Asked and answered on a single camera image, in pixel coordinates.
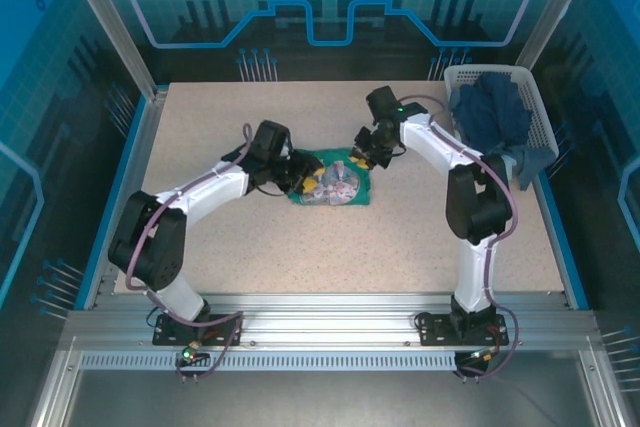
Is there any white plastic laundry basket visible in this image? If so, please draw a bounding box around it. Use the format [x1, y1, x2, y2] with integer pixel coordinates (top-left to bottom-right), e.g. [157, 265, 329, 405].
[443, 64, 560, 168]

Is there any controller board with led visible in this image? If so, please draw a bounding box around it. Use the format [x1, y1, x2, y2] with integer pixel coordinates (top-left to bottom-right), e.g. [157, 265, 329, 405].
[177, 341, 211, 366]
[459, 346, 501, 366]

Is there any slotted grey cable duct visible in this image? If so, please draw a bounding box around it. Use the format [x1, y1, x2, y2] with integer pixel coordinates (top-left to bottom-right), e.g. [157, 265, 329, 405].
[78, 352, 459, 373]

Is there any aluminium frame post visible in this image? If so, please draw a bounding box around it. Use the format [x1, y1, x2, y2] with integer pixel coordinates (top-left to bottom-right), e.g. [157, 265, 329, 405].
[56, 0, 169, 101]
[514, 0, 601, 73]

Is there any aluminium mounting rail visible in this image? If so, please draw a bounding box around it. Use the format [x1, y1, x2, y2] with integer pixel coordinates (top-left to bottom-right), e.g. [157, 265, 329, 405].
[59, 291, 599, 354]

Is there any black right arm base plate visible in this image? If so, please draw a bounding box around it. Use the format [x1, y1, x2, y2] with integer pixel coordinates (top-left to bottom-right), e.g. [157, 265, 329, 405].
[418, 312, 510, 347]

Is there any left controller board with LED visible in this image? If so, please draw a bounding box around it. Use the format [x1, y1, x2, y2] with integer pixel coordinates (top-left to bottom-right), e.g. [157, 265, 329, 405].
[177, 341, 211, 366]

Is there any dark blue t-shirt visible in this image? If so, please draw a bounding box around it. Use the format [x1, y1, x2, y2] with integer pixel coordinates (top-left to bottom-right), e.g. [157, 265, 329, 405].
[448, 71, 532, 158]

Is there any grey-blue t-shirt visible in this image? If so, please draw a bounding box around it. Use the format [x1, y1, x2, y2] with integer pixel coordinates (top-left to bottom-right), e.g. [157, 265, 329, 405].
[504, 144, 557, 192]

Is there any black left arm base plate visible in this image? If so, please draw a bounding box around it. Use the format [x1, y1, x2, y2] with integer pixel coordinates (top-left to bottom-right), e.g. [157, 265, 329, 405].
[152, 314, 244, 347]

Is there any green printed t-shirt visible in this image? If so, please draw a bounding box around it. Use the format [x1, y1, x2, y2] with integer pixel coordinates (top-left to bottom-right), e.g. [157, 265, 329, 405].
[288, 147, 374, 208]

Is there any right controller board with LED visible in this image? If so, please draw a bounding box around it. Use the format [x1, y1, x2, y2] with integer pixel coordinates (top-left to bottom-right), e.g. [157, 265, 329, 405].
[459, 346, 501, 366]

